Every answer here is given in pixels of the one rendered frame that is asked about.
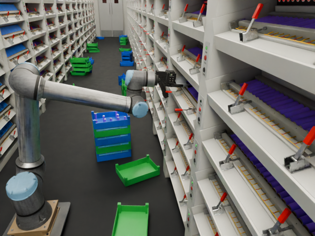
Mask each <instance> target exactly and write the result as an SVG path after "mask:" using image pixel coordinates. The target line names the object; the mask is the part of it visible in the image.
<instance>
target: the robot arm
mask: <svg viewBox="0 0 315 236"><path fill-rule="evenodd" d="M8 83H9V85H10V87H11V89H12V90H13V91H14V92H15V111H16V123H17V136H18V149H19V157H17V159H16V161H15V164H16V176H13V177H12V178H10V179H9V181H8V182H7V184H6V191H7V195H8V197H9V199H10V201H11V203H12V205H13V207H14V209H15V212H16V224H17V226H18V228H19V229H21V230H25V231H29V230H34V229H37V228H39V227H41V226H42V225H44V224H45V223H46V222H47V221H48V220H49V219H50V217H51V215H52V212H53V209H52V207H51V205H50V203H49V202H47V201H46V200H45V199H44V196H43V194H42V185H43V179H44V173H45V161H44V157H43V156H42V155H41V154H40V123H39V99H41V98H45V99H50V100H56V101H61V102H66V103H74V104H79V105H85V106H90V107H96V108H101V109H107V110H113V111H120V112H125V113H128V114H133V116H135V117H136V118H143V117H144V116H146V114H147V113H148V110H149V108H148V105H147V103H146V102H145V101H144V99H143V97H142V88H143V87H154V86H157V84H159V86H160V89H161V91H162V96H163V97H164V98H168V97H169V96H168V93H166V92H165V91H166V89H165V86H167V87H177V88H178V87H186V86H189V85H190V84H189V83H188V82H186V78H185V77H184V76H183V75H182V74H181V75H180V76H179V78H176V74H175V72H174V71H173V70H165V71H158V70H156V72H153V71H138V70H127V72H126V78H125V86H127V96H120V95H116V94H111V93H106V92H102V91H97V90H92V89H87V88H81V87H76V86H71V85H67V84H62V83H57V82H53V81H46V80H45V79H44V78H43V77H42V76H40V71H39V69H38V68H37V67H36V66H35V65H34V64H32V63H29V62H23V63H20V64H18V65H16V66H15V68H14V70H13V71H12V72H11V73H10V75H9V77H8Z"/></svg>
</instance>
